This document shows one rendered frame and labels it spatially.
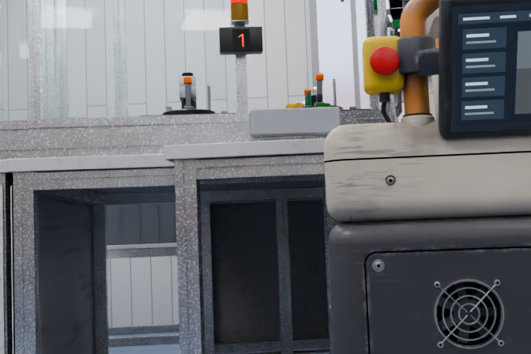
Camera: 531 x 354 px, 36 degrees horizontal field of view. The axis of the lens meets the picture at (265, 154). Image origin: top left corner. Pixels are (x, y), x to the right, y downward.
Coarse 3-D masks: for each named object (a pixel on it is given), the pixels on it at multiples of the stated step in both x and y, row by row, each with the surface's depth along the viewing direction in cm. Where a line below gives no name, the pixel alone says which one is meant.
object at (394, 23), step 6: (390, 0) 241; (396, 0) 241; (390, 6) 242; (396, 6) 241; (402, 6) 241; (390, 12) 224; (396, 12) 236; (390, 18) 222; (396, 18) 227; (396, 24) 216
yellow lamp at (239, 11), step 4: (232, 4) 231; (236, 4) 230; (240, 4) 230; (244, 4) 231; (232, 8) 231; (236, 8) 230; (240, 8) 230; (244, 8) 230; (232, 12) 231; (236, 12) 230; (240, 12) 230; (244, 12) 230; (232, 16) 231; (236, 16) 230; (240, 16) 230; (244, 16) 230; (248, 16) 232; (232, 20) 231
